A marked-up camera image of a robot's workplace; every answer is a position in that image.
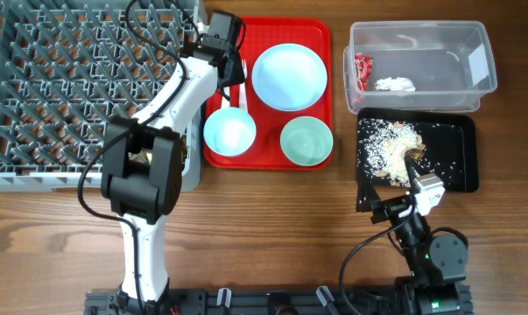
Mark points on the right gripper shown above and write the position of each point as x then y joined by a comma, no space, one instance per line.
388,209

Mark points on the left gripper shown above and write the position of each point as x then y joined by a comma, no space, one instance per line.
240,77

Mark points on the white plastic spoon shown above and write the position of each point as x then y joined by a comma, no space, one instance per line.
225,103

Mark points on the food scraps and rice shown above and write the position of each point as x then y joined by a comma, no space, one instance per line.
383,145

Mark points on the light blue bowl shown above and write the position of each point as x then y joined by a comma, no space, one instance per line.
229,132

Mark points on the green bowl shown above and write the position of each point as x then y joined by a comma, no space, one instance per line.
306,141

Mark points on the white napkin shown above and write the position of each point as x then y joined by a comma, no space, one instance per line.
395,84

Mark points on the red snack wrapper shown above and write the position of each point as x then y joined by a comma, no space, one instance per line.
363,70

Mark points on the yellow plastic cup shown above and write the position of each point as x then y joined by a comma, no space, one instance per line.
145,156

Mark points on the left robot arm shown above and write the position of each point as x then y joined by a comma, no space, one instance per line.
143,195

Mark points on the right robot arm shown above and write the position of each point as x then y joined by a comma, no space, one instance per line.
436,258

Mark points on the black waste tray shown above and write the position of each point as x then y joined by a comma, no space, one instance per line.
468,182

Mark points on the grey dishwasher rack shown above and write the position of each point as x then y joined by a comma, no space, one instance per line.
67,68

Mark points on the white plastic fork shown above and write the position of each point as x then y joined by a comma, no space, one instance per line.
242,102

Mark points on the red serving tray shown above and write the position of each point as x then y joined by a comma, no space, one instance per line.
262,34

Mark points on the light blue plate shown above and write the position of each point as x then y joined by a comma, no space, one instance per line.
289,77

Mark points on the clear plastic bin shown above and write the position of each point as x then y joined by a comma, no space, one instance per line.
450,63

